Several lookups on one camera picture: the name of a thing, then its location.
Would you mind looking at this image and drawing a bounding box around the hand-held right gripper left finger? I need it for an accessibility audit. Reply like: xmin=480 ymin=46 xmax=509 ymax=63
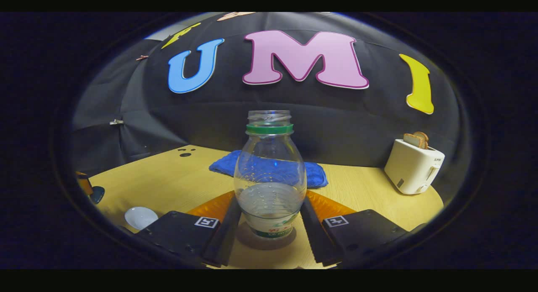
xmin=136 ymin=191 xmax=242 ymax=268

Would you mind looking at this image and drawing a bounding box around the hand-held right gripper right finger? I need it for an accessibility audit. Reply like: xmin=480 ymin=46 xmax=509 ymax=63
xmin=299 ymin=190 xmax=408 ymax=268

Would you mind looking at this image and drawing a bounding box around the clear plastic water bottle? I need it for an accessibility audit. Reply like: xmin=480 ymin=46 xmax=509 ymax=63
xmin=234 ymin=110 xmax=307 ymax=239

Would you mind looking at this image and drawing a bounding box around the white teacup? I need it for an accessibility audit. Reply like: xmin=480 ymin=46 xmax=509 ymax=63
xmin=124 ymin=206 xmax=159 ymax=230

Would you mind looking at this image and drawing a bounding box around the blue towel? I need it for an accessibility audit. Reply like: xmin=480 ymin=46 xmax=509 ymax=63
xmin=209 ymin=150 xmax=329 ymax=189

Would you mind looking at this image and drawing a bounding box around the black backdrop cloth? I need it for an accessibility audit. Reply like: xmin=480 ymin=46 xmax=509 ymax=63
xmin=71 ymin=12 xmax=461 ymax=208

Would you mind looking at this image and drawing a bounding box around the white toaster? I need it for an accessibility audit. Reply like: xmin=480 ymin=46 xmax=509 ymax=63
xmin=384 ymin=139 xmax=445 ymax=195

